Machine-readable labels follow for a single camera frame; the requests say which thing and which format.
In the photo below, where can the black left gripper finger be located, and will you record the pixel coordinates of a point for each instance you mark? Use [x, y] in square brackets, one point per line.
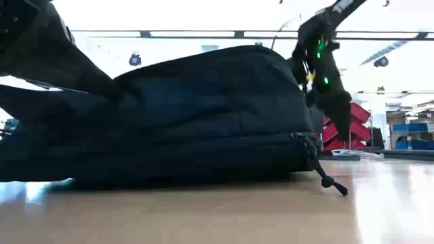
[84, 76]

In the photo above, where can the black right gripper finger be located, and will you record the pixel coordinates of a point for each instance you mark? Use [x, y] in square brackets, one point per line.
[340, 112]

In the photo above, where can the dark blue backpack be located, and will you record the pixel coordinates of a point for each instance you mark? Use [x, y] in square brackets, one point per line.
[203, 118]

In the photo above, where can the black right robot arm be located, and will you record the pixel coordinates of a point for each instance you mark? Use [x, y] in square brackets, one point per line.
[349, 8]

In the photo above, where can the red storage bin rack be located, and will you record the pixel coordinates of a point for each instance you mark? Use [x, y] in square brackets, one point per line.
[361, 130]

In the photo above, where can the white crumpled sheet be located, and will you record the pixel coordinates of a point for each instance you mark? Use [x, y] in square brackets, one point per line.
[356, 154]

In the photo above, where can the black ceiling lamp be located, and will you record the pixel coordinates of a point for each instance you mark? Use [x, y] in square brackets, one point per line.
[135, 59]
[258, 43]
[381, 61]

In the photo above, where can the blue storage bins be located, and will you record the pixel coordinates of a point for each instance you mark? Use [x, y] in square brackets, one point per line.
[412, 135]

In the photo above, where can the silver ceiling duct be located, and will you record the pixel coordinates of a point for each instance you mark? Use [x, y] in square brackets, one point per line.
[383, 51]

